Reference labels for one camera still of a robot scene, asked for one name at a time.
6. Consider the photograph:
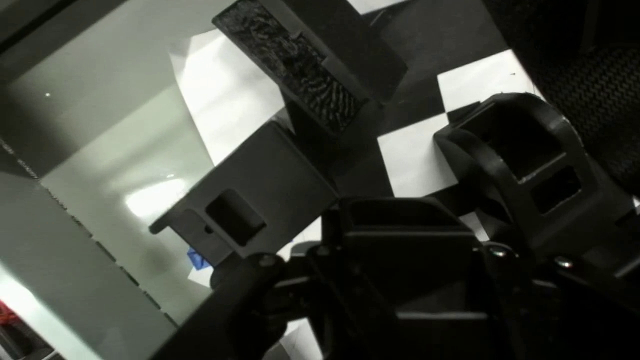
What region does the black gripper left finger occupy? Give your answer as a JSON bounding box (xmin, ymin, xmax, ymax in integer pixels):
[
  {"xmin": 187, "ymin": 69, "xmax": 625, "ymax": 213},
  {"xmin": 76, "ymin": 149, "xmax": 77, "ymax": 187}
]
[{"xmin": 150, "ymin": 254, "xmax": 312, "ymax": 360}]

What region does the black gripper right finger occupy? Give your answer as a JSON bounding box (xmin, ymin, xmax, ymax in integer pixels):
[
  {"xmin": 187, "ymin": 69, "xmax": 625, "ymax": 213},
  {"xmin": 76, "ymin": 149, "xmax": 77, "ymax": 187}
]
[{"xmin": 433, "ymin": 93, "xmax": 638, "ymax": 277}]

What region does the black cube part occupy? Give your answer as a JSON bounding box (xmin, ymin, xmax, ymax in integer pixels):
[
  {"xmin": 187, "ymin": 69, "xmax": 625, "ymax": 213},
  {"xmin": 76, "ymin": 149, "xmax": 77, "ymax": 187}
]
[{"xmin": 305, "ymin": 197, "xmax": 536, "ymax": 360}]

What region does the black bracket part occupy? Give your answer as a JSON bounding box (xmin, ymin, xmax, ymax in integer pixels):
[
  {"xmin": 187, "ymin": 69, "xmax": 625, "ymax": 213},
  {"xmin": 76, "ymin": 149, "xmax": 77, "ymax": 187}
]
[{"xmin": 150, "ymin": 123, "xmax": 338, "ymax": 269}]

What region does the open grey tool drawer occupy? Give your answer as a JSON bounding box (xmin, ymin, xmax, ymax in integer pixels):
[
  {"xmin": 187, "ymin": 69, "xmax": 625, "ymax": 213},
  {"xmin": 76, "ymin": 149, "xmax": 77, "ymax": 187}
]
[{"xmin": 0, "ymin": 0, "xmax": 640, "ymax": 360}]

